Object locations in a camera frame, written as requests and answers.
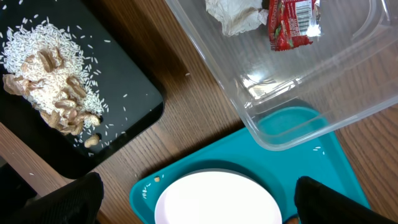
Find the rice and peanut pile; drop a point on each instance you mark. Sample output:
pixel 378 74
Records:
pixel 46 67

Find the black tray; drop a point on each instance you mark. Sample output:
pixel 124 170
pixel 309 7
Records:
pixel 132 102

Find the large white plate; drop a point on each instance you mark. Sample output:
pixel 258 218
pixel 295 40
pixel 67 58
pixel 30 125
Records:
pixel 216 196

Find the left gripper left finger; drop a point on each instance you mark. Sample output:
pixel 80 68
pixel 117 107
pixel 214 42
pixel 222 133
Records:
pixel 76 202

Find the teal plastic tray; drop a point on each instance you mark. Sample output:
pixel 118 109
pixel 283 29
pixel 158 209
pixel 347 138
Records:
pixel 321 158

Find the clear plastic bin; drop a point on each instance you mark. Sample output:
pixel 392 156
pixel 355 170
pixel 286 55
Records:
pixel 289 97

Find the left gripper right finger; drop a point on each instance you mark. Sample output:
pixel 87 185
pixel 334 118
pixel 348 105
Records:
pixel 317 203

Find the red snack wrapper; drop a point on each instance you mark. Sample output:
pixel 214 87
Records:
pixel 293 23

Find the orange carrot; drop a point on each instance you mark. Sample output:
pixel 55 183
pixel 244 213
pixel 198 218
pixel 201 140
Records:
pixel 294 220

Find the white tissue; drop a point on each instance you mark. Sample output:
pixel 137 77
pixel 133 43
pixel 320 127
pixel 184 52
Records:
pixel 237 16

